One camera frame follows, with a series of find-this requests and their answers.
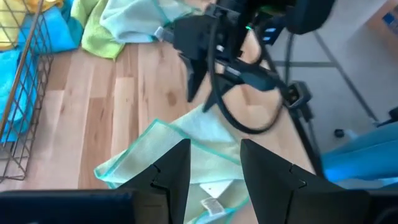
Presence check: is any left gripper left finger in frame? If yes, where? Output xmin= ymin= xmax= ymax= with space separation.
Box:
xmin=0 ymin=138 xmax=192 ymax=224

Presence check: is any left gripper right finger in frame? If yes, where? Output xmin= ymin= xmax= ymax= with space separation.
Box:
xmin=240 ymin=138 xmax=398 ymax=224

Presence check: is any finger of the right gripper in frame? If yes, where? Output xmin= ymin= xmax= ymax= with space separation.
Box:
xmin=202 ymin=74 xmax=238 ymax=113
xmin=180 ymin=54 xmax=208 ymax=102

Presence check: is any pale green microfiber towel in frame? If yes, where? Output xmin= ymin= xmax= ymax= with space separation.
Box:
xmin=94 ymin=104 xmax=249 ymax=224

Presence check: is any mint green microfiber towel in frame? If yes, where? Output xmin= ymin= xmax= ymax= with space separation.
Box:
xmin=99 ymin=0 xmax=200 ymax=44

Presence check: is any lime green microfiber towel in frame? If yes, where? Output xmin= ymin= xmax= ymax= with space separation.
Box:
xmin=70 ymin=0 xmax=126 ymax=60

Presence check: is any yellow microfiber towel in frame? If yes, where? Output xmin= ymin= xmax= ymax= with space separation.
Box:
xmin=0 ymin=0 xmax=65 ymax=51

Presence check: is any white paper label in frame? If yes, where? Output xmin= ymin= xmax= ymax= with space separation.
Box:
xmin=198 ymin=179 xmax=234 ymax=198

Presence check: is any brown cardboard box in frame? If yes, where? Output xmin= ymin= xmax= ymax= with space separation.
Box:
xmin=365 ymin=0 xmax=398 ymax=58

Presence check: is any wire mesh basket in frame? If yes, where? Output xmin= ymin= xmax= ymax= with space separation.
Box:
xmin=0 ymin=0 xmax=54 ymax=184

